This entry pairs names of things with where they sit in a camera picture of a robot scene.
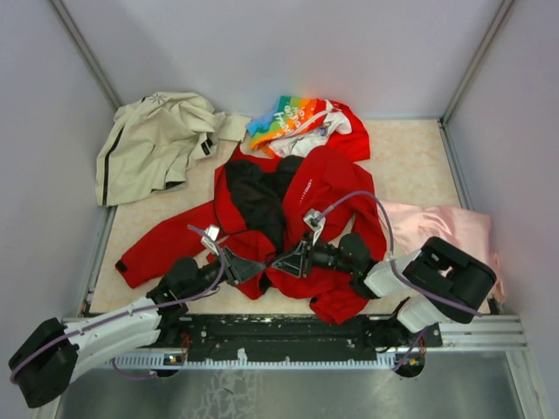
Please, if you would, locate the left aluminium frame post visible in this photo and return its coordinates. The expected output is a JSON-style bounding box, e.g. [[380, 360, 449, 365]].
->
[[47, 0, 122, 111]]

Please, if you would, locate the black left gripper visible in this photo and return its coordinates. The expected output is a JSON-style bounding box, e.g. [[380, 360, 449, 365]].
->
[[183, 245, 266, 300]]

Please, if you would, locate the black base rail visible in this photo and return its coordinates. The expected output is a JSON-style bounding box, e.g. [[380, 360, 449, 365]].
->
[[149, 314, 418, 362]]

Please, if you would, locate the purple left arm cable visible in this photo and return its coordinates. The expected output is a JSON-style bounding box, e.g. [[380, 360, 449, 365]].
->
[[8, 223, 228, 379]]

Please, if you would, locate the red jacket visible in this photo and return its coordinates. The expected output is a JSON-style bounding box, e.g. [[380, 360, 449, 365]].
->
[[114, 146, 389, 325]]

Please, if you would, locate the pink satin cloth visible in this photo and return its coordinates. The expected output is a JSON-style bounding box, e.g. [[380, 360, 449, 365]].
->
[[383, 201, 506, 304]]

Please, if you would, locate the white slotted cable duct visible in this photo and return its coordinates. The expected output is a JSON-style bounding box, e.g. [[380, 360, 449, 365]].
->
[[69, 348, 405, 371]]

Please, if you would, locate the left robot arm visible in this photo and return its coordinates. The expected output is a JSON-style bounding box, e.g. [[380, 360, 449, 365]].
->
[[9, 248, 266, 409]]

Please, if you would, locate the rainbow white red garment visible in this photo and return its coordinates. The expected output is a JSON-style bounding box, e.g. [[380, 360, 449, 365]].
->
[[246, 96, 371, 161]]

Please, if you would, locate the aluminium frame post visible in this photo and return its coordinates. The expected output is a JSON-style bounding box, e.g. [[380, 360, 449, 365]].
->
[[438, 0, 516, 128], [47, 0, 122, 111]]

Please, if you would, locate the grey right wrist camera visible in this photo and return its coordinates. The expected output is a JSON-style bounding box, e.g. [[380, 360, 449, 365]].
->
[[303, 209, 326, 244]]

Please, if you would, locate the beige jacket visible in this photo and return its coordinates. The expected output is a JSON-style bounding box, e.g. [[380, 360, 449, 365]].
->
[[95, 92, 251, 207]]

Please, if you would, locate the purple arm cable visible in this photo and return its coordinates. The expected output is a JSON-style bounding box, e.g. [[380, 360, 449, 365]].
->
[[312, 190, 484, 376], [8, 223, 228, 379]]

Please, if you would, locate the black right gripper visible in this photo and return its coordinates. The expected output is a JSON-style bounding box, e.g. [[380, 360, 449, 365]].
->
[[272, 230, 356, 277]]

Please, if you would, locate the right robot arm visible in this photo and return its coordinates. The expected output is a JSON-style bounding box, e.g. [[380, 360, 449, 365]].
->
[[272, 233, 496, 346]]

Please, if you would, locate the right aluminium frame post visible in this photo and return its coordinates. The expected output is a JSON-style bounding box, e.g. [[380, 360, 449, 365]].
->
[[438, 0, 516, 128]]

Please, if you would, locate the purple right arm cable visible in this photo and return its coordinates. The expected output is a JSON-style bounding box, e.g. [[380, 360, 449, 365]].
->
[[312, 190, 484, 376]]

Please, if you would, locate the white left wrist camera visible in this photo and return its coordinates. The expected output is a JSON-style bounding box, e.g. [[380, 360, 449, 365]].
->
[[201, 225, 220, 254]]

